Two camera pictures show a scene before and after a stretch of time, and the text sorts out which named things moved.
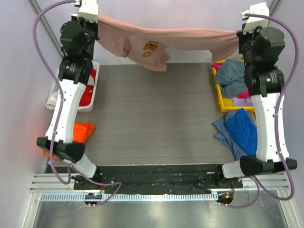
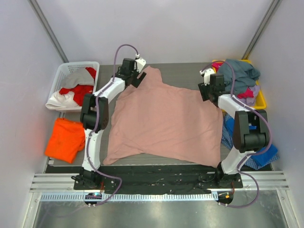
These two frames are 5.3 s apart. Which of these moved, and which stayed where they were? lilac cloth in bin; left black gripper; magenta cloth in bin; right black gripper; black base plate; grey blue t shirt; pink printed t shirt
Moved: left black gripper; right black gripper; pink printed t shirt
Stayed: lilac cloth in bin; grey blue t shirt; magenta cloth in bin; black base plate
